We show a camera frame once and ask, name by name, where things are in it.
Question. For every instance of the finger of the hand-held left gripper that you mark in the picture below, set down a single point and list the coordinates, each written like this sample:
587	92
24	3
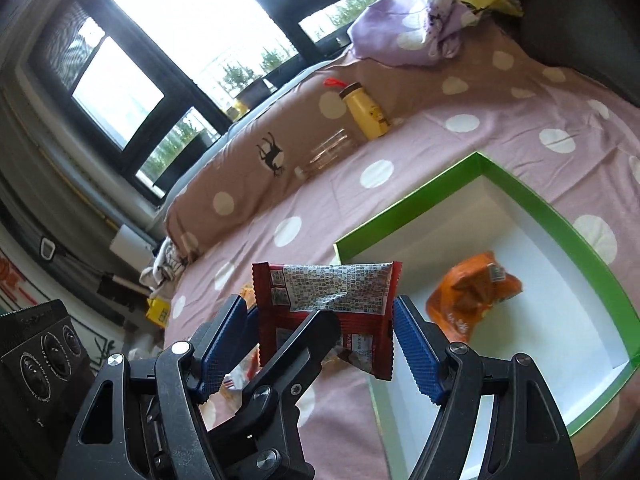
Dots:
305	350

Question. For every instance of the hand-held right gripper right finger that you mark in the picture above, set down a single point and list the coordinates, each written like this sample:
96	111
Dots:
417	355

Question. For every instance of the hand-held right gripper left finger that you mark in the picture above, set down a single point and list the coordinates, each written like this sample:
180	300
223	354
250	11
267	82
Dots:
225	347

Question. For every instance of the red snack packet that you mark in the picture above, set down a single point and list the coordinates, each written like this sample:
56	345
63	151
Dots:
310	285

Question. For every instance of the green and white box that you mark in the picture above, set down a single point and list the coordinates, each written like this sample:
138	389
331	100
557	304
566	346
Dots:
500	270

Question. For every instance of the orange snack packet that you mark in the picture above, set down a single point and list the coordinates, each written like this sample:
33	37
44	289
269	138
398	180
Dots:
465	300

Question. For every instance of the yellow snack box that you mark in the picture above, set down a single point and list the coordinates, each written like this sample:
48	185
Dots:
159	312

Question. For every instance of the striped cloth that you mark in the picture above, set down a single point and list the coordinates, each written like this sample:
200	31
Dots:
162	265

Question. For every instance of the pink polka dot bedsheet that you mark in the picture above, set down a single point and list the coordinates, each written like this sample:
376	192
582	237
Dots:
425	160

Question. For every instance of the yellow potted plant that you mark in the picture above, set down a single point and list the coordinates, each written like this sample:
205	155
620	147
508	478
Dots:
239	109

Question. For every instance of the black potted plant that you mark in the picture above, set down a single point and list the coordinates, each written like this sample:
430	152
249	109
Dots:
252	92

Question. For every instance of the black framed window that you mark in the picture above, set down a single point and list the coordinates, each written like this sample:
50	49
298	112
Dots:
200	25

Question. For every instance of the purple polka dot cloth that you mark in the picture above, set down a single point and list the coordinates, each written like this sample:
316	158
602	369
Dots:
390	30

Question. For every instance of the dark grey chair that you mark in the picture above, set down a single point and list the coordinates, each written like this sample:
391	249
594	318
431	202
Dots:
585	25

